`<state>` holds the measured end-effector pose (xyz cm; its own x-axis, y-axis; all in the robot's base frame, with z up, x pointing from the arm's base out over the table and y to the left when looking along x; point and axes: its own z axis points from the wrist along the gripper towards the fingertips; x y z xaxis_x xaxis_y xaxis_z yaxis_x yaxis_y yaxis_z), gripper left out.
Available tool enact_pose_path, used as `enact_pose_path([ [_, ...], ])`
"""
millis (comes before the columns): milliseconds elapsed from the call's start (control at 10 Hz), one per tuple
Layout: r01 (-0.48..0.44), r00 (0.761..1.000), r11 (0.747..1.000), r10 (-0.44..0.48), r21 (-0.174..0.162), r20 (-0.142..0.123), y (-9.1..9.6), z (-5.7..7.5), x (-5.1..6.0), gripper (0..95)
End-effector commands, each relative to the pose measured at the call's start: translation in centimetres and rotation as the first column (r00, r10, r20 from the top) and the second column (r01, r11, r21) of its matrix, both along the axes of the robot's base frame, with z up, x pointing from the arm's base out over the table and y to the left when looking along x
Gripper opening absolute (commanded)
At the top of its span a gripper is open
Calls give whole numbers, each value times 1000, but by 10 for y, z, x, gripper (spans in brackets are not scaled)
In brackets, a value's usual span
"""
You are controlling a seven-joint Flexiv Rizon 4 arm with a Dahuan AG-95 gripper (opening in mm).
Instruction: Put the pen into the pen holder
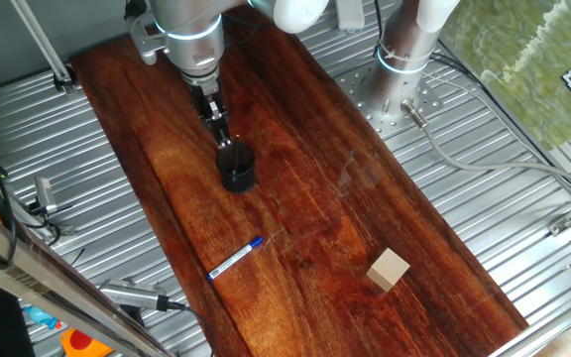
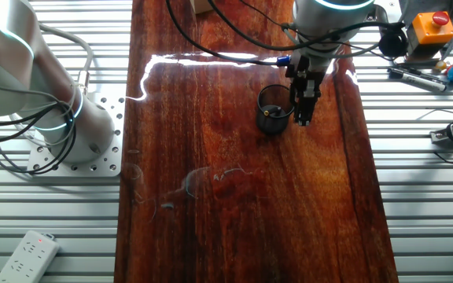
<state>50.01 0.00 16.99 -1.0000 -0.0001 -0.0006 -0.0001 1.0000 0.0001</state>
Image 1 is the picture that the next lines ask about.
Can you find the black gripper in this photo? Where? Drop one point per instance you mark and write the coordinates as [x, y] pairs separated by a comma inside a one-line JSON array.
[[206, 101]]

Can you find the blue and white marker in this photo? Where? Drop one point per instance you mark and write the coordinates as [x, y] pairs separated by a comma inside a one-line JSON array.
[[233, 259]]

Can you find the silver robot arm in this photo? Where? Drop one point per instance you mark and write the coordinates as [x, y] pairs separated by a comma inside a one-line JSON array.
[[191, 44]]

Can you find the black mesh pen holder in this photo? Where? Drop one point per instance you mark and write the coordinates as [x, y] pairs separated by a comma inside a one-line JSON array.
[[238, 181]]

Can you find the brown wooden board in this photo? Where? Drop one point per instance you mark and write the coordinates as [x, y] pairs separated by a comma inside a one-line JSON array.
[[315, 223]]

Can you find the black marker on right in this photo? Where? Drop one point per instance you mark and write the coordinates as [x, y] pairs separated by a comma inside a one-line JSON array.
[[127, 295]]

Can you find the light wooden block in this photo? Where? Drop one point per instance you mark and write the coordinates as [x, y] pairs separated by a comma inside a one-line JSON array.
[[389, 268]]

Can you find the orange emergency stop button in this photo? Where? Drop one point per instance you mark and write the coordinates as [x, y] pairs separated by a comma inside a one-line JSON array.
[[82, 343]]

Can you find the green marbled mat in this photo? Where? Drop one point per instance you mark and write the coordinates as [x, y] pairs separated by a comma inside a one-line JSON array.
[[513, 49]]

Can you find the grey metal camera bracket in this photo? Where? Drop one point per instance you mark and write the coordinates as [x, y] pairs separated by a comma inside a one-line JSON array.
[[147, 47]]

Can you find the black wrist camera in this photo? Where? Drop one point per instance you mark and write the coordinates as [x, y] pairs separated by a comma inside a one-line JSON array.
[[135, 9]]

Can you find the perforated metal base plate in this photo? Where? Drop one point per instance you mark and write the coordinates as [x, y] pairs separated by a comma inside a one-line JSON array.
[[360, 94]]

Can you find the silver depth camera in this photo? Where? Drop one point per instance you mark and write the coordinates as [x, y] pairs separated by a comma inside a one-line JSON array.
[[45, 196]]

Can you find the grey metal camera stand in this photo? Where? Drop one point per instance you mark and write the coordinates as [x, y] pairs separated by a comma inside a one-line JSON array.
[[42, 44]]

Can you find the steel frame rail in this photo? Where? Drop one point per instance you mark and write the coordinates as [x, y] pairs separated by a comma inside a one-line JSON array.
[[18, 258]]

